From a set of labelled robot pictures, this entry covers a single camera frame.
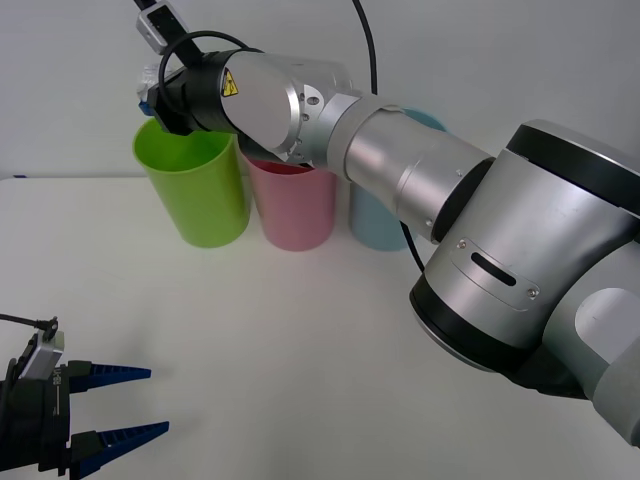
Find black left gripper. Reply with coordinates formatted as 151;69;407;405
0;359;170;479

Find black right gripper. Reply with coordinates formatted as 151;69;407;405
137;71;195;137

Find crushed clear plastic bottle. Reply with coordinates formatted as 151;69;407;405
135;62;164;101

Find green plastic bin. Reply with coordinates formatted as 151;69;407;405
131;117;251;250

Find pink plastic bin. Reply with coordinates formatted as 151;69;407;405
239;144;339;253

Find pale blue plastic bin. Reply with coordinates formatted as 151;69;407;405
348;107;449;252

